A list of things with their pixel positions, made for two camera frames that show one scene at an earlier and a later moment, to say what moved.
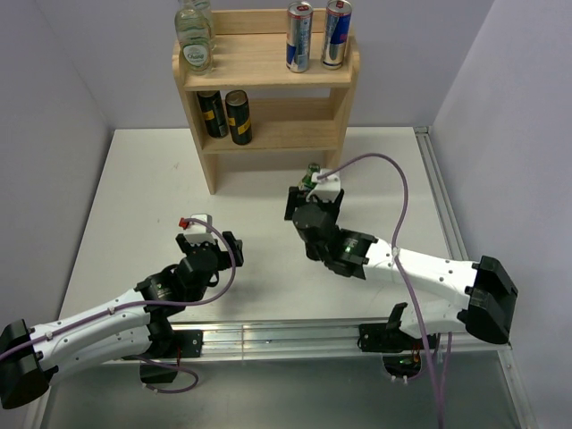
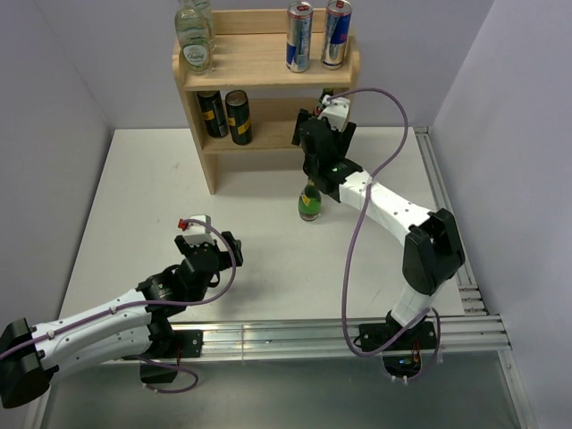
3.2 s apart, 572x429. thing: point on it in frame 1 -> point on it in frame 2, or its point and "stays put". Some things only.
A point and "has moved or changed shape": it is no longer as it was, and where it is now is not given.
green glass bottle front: [307, 180] has moved or changed shape
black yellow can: [239, 117] stays put
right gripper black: [334, 207] -> [346, 139]
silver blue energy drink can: [336, 33] stays put
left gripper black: [224, 258] stays put
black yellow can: [212, 105] stays put
